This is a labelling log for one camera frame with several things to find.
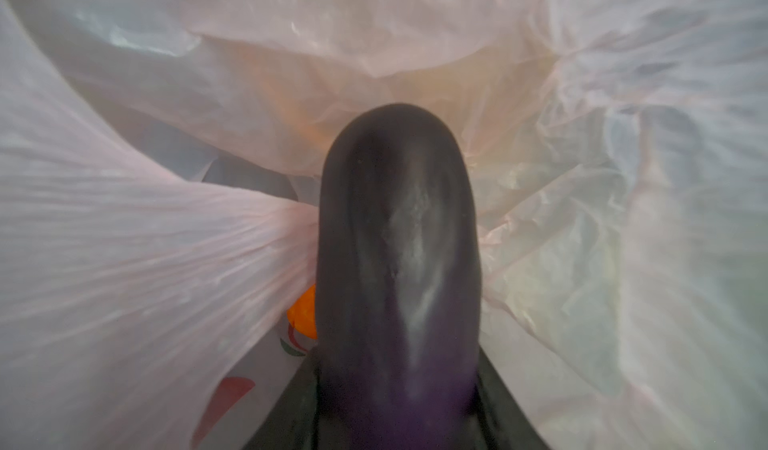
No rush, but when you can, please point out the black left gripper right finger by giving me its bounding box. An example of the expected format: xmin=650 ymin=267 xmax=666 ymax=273
xmin=474 ymin=350 xmax=549 ymax=450

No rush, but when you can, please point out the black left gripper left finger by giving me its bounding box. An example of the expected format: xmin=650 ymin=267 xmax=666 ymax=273
xmin=243 ymin=351 xmax=319 ymax=450

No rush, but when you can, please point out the orange pumpkin toy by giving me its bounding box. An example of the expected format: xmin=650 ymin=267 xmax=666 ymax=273
xmin=286 ymin=285 xmax=317 ymax=340

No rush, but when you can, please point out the dark purple eggplant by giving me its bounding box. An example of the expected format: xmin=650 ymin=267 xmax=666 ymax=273
xmin=316 ymin=104 xmax=481 ymax=449

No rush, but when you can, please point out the pink plastic grocery bag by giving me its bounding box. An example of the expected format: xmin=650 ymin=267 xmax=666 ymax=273
xmin=1 ymin=0 xmax=767 ymax=449

